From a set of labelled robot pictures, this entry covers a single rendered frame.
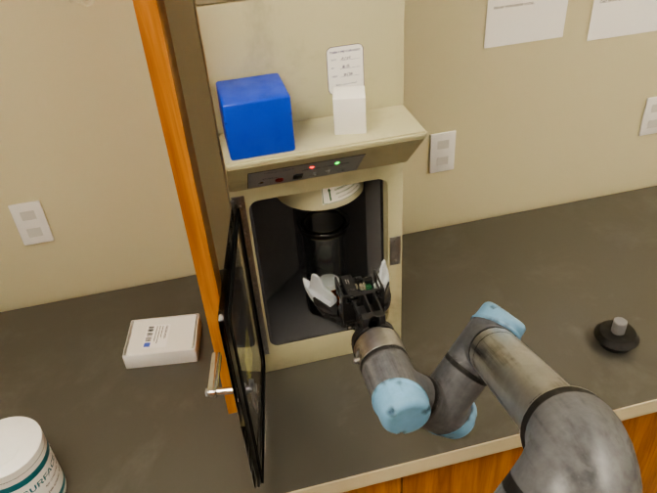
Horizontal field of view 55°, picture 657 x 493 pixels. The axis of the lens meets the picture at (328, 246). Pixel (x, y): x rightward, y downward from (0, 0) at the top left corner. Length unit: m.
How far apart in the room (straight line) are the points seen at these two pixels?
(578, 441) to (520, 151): 1.29
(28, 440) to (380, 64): 0.87
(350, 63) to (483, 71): 0.67
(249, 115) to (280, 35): 0.15
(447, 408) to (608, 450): 0.39
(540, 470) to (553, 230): 1.27
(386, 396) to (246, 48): 0.56
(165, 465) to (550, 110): 1.29
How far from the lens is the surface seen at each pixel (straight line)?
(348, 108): 1.00
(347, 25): 1.05
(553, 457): 0.62
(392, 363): 0.93
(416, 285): 1.60
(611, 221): 1.92
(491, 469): 1.42
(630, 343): 1.49
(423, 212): 1.80
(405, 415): 0.91
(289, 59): 1.04
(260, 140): 0.96
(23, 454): 1.22
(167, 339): 1.48
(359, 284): 1.05
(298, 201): 1.19
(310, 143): 1.00
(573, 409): 0.66
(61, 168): 1.59
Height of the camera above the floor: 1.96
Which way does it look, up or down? 36 degrees down
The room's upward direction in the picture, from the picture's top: 4 degrees counter-clockwise
